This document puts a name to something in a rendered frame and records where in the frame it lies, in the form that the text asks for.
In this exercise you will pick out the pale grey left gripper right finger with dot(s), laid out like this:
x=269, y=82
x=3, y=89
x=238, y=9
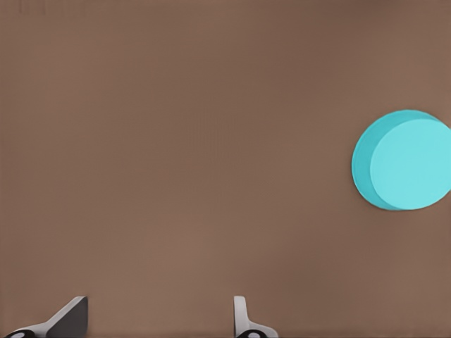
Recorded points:
x=241, y=317

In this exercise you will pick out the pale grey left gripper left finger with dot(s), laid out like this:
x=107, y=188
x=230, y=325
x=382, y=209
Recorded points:
x=67, y=318

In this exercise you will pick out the blue plate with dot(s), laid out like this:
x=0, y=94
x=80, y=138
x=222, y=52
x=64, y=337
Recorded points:
x=405, y=165

